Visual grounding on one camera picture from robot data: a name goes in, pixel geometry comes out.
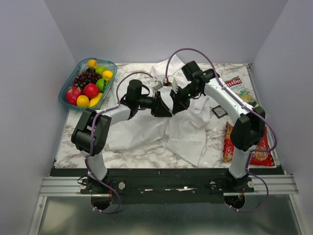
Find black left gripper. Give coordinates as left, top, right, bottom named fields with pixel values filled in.
left=136, top=91, right=172, bottom=118

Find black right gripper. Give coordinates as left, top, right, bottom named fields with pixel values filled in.
left=169, top=84, right=201, bottom=115

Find white shirt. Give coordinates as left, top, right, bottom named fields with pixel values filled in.
left=104, top=54, right=211, bottom=168

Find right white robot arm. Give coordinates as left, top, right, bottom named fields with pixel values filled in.
left=170, top=61, right=265, bottom=192

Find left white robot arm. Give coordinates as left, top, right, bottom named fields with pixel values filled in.
left=71, top=79, right=172, bottom=193

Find green lime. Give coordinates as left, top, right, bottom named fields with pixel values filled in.
left=96, top=78, right=108, bottom=93

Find yellow lemon right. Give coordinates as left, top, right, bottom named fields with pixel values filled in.
left=102, top=70, right=114, bottom=81

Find green cassava chips bag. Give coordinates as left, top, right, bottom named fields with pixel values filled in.
left=225, top=76, right=259, bottom=108

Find yellow banana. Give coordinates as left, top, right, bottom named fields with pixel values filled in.
left=88, top=93, right=102, bottom=108

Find red apple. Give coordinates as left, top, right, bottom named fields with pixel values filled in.
left=84, top=83, right=99, bottom=99

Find green apple back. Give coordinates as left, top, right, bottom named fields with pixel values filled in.
left=95, top=66, right=107, bottom=75

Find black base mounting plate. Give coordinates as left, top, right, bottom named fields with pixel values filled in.
left=51, top=168, right=284, bottom=210

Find blue plastic fruit basket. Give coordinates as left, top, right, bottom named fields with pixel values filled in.
left=58, top=58, right=117, bottom=111

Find orange fruit front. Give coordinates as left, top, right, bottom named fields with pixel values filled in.
left=76, top=95, right=89, bottom=108

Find purple grape bunch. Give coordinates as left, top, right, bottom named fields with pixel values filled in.
left=72, top=69, right=102, bottom=89

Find yellow lemon at basket back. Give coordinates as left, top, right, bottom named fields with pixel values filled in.
left=87, top=59, right=98, bottom=70

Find red dragon fruit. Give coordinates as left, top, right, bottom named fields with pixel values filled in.
left=66, top=86, right=83, bottom=106

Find red snack bag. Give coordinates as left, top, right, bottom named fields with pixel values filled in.
left=223, top=121, right=274, bottom=167

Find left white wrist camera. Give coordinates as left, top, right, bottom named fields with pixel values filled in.
left=152, top=80, right=163, bottom=92

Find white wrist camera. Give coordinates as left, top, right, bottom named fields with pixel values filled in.
left=152, top=80, right=163, bottom=92
left=163, top=77, right=179, bottom=93

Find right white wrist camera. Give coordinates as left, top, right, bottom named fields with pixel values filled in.
left=163, top=77, right=179, bottom=93

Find black wire stand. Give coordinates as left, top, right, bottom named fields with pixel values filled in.
left=212, top=105, right=227, bottom=119

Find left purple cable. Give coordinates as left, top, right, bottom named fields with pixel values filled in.
left=85, top=71, right=158, bottom=214

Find purple cable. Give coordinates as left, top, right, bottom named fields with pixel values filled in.
left=165, top=47, right=278, bottom=212
left=85, top=71, right=158, bottom=214

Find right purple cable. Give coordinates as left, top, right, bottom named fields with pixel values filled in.
left=165, top=47, right=278, bottom=212

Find aluminium rail frame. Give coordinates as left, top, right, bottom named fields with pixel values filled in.
left=29, top=174, right=311, bottom=235

